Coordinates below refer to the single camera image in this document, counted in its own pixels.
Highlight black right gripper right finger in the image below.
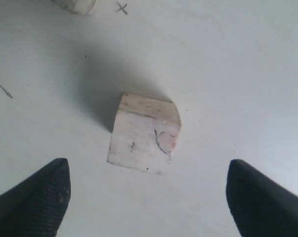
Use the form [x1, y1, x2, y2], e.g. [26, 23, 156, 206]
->
[226, 159, 298, 237]

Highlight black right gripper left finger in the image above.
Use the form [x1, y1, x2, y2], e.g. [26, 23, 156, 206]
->
[0, 158, 71, 237]

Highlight smallest wooden cube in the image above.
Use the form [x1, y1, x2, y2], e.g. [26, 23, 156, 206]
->
[107, 93, 181, 175]

